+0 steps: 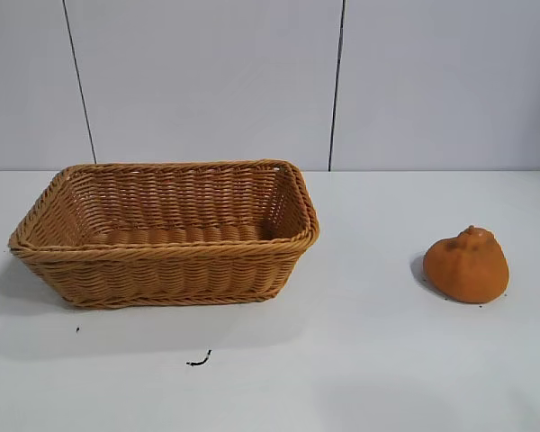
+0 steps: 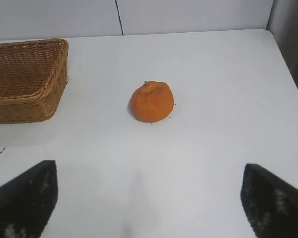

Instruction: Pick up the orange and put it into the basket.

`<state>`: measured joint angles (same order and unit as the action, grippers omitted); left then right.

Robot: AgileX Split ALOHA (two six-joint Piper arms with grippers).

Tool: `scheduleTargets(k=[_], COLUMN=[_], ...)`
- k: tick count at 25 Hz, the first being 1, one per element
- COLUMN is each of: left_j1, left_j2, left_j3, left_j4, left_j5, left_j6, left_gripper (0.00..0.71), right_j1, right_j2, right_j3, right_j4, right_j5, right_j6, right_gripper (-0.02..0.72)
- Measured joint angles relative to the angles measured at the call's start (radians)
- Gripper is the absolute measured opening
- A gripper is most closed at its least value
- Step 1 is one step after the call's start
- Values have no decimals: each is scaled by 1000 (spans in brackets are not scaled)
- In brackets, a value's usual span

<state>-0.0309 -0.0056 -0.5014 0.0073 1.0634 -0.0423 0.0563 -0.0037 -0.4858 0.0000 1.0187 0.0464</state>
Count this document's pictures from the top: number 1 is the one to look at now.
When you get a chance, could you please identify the brown wicker basket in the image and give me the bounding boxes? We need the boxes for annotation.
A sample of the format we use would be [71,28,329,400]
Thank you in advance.
[6,157,321,310]

